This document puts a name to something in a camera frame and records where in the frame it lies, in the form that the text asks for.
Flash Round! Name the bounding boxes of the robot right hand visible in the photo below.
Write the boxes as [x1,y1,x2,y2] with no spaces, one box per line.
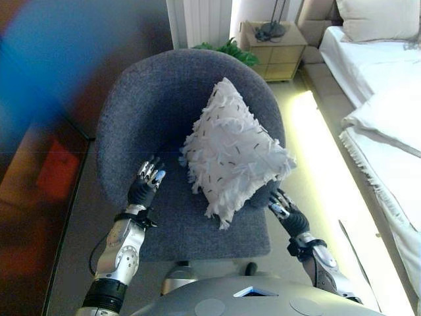
[268,188,310,238]

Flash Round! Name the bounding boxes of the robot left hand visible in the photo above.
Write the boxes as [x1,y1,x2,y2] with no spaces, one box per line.
[127,156,167,208]

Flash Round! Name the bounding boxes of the white fringed cushion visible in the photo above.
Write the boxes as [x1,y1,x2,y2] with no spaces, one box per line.
[178,77,297,230]

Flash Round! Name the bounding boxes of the grey fabric armchair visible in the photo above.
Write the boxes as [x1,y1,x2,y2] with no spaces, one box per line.
[95,48,286,263]

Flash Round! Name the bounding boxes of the grey robot torso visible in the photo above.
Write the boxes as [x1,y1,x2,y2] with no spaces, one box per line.
[131,275,389,316]

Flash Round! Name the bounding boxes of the robot left leg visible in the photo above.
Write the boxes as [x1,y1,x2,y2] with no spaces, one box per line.
[160,261,198,297]

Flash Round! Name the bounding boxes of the dark floor rug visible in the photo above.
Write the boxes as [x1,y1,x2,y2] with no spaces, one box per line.
[0,115,91,316]

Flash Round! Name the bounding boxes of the white duvet with grey trim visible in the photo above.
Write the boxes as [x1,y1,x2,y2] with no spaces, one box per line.
[339,88,421,297]

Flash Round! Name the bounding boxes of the light wooden nightstand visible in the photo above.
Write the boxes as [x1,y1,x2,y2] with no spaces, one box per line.
[239,21,309,82]

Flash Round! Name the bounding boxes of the green potted plant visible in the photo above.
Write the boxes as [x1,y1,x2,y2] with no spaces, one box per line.
[193,37,260,68]

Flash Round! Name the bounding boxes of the bed with white sheet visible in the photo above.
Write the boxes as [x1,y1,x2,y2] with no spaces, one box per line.
[297,0,421,307]

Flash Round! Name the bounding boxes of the white curtain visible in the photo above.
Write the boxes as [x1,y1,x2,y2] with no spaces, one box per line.
[166,0,233,50]

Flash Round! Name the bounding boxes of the black lamp base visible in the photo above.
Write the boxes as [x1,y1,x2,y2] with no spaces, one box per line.
[253,0,287,43]

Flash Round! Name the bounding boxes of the beige bed pillow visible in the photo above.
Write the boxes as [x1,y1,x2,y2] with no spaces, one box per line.
[335,0,421,43]

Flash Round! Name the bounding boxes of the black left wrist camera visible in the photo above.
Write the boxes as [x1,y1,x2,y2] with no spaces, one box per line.
[136,209,158,228]

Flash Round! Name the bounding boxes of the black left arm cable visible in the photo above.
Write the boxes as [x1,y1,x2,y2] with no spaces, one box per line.
[89,230,116,276]

